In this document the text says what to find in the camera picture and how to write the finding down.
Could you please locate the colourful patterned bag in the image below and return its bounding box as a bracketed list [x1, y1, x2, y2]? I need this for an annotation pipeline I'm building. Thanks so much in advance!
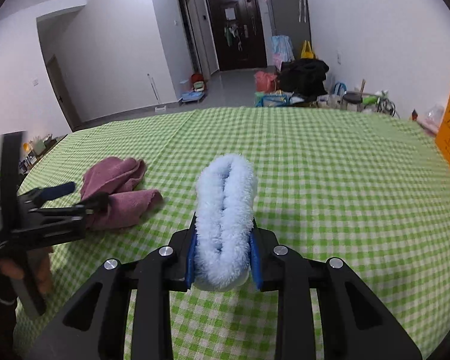
[271, 35, 295, 71]

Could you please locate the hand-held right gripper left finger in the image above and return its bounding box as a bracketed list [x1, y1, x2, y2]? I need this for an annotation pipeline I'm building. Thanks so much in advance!
[28, 212, 197, 360]

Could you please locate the light blue fluffy sock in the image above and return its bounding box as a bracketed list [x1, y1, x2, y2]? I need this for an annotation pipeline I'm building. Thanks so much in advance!
[193, 154, 257, 291]

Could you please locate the grey interior door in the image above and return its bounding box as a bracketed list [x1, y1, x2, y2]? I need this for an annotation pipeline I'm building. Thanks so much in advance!
[46, 55, 82, 129]

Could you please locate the black clothes pile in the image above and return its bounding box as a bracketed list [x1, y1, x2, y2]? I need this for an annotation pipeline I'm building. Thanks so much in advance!
[278, 58, 329, 97]

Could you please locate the blue shopping bag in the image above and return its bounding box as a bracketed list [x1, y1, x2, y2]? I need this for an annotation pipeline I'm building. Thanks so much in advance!
[260, 91, 305, 108]

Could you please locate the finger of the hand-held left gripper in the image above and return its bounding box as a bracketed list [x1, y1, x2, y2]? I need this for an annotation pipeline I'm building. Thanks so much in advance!
[37, 192, 111, 220]
[22, 181, 77, 205]

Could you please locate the green checked tablecloth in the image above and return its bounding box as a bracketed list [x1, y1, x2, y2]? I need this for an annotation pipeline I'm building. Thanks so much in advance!
[13, 106, 450, 360]

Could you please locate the white umbrella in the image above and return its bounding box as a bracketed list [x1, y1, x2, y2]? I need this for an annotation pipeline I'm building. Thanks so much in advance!
[295, 0, 309, 24]

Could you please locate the yellow bag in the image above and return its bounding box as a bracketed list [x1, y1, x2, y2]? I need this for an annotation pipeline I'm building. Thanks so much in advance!
[299, 40, 318, 61]

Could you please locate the red plastic bag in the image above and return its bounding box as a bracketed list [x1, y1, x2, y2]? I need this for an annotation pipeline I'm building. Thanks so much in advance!
[254, 70, 278, 93]

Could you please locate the cluttered folding table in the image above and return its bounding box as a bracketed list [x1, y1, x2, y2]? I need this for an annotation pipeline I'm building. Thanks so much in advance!
[20, 133, 67, 170]

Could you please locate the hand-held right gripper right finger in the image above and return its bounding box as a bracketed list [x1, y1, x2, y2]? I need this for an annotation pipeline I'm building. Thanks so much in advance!
[249, 217, 422, 360]

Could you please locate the blue shoe tray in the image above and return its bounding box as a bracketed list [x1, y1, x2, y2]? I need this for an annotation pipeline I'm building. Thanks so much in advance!
[179, 89, 208, 103]

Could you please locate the dark entrance door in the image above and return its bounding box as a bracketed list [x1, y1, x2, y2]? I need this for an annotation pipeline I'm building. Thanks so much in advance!
[204, 0, 268, 72]

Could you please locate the purple towel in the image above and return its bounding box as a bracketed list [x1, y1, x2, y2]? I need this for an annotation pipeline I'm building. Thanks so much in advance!
[79, 157, 164, 231]

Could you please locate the person's left hand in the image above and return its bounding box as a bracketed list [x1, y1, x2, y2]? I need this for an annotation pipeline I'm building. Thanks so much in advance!
[0, 245, 54, 297]

